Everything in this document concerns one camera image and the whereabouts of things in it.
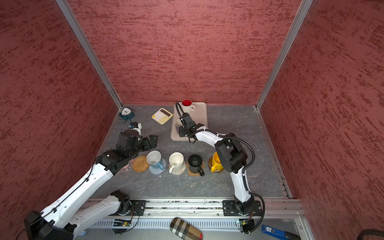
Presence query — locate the pink flower coaster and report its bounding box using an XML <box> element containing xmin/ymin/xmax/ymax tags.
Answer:
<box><xmin>118</xmin><ymin>161</ymin><xmax>132</xmax><ymax>174</ymax></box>

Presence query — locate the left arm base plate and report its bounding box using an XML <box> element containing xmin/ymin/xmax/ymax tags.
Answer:
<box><xmin>117</xmin><ymin>200</ymin><xmax>147</xmax><ymax>216</ymax></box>

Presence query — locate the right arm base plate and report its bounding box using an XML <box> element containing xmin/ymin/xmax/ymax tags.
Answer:
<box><xmin>222</xmin><ymin>200</ymin><xmax>262</xmax><ymax>217</ymax></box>

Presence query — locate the aluminium front rail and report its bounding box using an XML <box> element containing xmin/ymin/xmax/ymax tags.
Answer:
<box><xmin>142</xmin><ymin>198</ymin><xmax>306</xmax><ymax>219</ymax></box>

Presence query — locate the teal kitchen timer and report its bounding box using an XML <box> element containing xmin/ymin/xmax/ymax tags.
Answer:
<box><xmin>119</xmin><ymin>107</ymin><xmax>135</xmax><ymax>121</ymax></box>

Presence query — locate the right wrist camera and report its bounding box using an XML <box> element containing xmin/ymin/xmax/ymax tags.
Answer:
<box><xmin>180</xmin><ymin>113</ymin><xmax>196</xmax><ymax>128</ymax></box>

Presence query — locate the grey knitted coaster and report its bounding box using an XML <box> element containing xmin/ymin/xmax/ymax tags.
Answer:
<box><xmin>149</xmin><ymin>163</ymin><xmax>167</xmax><ymax>175</ymax></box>

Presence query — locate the yellow mug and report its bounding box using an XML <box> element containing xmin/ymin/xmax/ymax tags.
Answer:
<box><xmin>210</xmin><ymin>152</ymin><xmax>224</xmax><ymax>173</ymax></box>

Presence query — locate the dark brown glossy coaster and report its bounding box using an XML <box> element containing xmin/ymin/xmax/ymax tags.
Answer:
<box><xmin>208</xmin><ymin>157</ymin><xmax>225</xmax><ymax>173</ymax></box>

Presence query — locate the yellow calculator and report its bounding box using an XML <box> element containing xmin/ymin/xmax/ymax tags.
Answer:
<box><xmin>152</xmin><ymin>108</ymin><xmax>173</xmax><ymax>125</ymax></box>

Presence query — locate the multicolour woven coaster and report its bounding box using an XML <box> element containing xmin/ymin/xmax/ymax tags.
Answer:
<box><xmin>169</xmin><ymin>163</ymin><xmax>186</xmax><ymax>175</ymax></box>

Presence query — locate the plaid glasses case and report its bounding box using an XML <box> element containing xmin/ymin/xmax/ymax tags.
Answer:
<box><xmin>170</xmin><ymin>218</ymin><xmax>203</xmax><ymax>240</ymax></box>

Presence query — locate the lilac mug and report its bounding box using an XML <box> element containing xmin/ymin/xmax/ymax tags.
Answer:
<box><xmin>175</xmin><ymin>119</ymin><xmax>183</xmax><ymax>127</ymax></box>

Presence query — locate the white mug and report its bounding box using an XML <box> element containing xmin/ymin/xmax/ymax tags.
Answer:
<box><xmin>169</xmin><ymin>152</ymin><xmax>185</xmax><ymax>169</ymax></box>

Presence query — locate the red inside mug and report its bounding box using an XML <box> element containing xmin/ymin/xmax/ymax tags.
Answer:
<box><xmin>181</xmin><ymin>99</ymin><xmax>196</xmax><ymax>114</ymax></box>

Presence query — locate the woven rattan coaster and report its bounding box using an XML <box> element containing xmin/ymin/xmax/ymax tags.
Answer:
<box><xmin>132</xmin><ymin>156</ymin><xmax>149</xmax><ymax>173</ymax></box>

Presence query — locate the blue mug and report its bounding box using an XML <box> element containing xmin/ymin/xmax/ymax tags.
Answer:
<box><xmin>147</xmin><ymin>151</ymin><xmax>166</xmax><ymax>172</ymax></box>

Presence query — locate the black corrugated cable hose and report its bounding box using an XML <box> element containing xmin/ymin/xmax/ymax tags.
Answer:
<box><xmin>175</xmin><ymin>101</ymin><xmax>266</xmax><ymax>233</ymax></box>

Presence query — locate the blue tool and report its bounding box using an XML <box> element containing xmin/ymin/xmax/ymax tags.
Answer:
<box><xmin>262</xmin><ymin>225</ymin><xmax>301</xmax><ymax>240</ymax></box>

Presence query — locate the black mug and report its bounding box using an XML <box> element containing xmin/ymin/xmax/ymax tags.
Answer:
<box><xmin>188</xmin><ymin>155</ymin><xmax>205</xmax><ymax>177</ymax></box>

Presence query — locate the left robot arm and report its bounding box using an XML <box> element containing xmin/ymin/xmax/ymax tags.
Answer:
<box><xmin>24</xmin><ymin>130</ymin><xmax>158</xmax><ymax>240</ymax></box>

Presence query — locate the paw shaped cork coaster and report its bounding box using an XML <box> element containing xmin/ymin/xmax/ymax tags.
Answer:
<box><xmin>187</xmin><ymin>163</ymin><xmax>203</xmax><ymax>177</ymax></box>

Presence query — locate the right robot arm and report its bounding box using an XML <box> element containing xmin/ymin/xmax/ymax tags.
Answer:
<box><xmin>179</xmin><ymin>124</ymin><xmax>255</xmax><ymax>216</ymax></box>

